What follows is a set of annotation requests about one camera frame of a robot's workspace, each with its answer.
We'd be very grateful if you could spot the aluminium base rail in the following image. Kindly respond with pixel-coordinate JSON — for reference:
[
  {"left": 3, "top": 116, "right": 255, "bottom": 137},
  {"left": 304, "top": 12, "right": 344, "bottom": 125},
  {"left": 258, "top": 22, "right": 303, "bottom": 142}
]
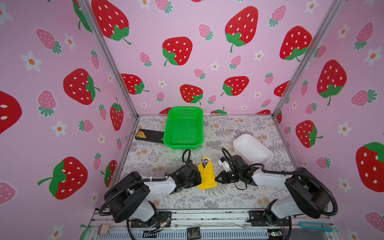
[{"left": 81, "top": 209, "right": 342, "bottom": 240}]

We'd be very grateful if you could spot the teal utility knife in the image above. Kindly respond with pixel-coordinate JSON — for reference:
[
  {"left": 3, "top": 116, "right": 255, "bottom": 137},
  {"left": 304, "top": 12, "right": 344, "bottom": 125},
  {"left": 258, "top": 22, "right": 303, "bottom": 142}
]
[{"left": 299, "top": 222, "right": 333, "bottom": 233}]

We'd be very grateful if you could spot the green plastic basket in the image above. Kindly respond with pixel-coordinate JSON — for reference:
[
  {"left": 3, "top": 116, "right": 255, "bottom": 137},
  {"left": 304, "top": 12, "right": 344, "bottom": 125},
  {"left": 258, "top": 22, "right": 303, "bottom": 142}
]
[{"left": 163, "top": 107, "right": 204, "bottom": 150}]

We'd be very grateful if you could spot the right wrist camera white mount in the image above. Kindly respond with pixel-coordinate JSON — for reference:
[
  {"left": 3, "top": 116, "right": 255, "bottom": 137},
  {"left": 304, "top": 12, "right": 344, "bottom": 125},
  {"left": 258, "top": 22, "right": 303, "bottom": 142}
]
[{"left": 218, "top": 160, "right": 231, "bottom": 172}]

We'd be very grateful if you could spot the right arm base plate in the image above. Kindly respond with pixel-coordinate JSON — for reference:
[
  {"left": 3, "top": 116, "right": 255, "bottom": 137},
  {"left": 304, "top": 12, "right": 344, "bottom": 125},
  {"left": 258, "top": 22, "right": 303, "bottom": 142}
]
[{"left": 247, "top": 211, "right": 290, "bottom": 227}]

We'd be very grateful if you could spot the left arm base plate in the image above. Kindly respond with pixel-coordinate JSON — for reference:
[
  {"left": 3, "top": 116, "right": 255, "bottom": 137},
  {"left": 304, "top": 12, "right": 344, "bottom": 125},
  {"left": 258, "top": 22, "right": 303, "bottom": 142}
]
[{"left": 130, "top": 211, "right": 172, "bottom": 228}]

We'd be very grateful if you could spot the yellow paper napkin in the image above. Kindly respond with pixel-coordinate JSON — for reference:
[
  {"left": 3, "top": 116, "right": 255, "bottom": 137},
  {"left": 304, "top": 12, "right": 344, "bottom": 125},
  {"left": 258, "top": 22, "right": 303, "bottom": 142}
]
[{"left": 198, "top": 156, "right": 218, "bottom": 190}]

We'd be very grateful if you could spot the small black circuit board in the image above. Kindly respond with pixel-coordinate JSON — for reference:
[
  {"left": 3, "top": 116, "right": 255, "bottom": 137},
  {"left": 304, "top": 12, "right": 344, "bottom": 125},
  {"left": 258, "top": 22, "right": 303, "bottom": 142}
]
[{"left": 187, "top": 227, "right": 202, "bottom": 240}]

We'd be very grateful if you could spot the black box yellow label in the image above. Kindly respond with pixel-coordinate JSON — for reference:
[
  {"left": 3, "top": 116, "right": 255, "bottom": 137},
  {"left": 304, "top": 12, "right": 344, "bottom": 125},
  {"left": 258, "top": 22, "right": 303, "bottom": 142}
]
[{"left": 135, "top": 129, "right": 164, "bottom": 144}]

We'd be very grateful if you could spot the white plastic tray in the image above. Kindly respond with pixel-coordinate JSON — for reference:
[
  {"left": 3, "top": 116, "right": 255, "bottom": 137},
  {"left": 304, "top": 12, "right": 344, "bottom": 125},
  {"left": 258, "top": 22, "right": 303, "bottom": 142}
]
[{"left": 233, "top": 134, "right": 274, "bottom": 165}]

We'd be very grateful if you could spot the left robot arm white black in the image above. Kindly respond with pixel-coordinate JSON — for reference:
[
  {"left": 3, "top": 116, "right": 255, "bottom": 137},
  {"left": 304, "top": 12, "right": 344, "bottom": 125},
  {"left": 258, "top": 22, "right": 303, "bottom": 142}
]
[{"left": 98, "top": 149, "right": 202, "bottom": 227}]

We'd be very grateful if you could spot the silver spoon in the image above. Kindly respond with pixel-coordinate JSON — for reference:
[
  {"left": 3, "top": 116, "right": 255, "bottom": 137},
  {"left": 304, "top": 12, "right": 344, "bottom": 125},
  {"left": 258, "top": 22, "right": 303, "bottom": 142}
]
[{"left": 202, "top": 158, "right": 210, "bottom": 168}]

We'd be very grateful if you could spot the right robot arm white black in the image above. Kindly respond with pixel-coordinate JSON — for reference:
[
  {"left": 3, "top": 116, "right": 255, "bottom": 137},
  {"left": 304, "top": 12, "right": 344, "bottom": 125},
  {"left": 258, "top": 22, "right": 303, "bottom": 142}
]
[{"left": 215, "top": 148, "right": 339, "bottom": 226}]

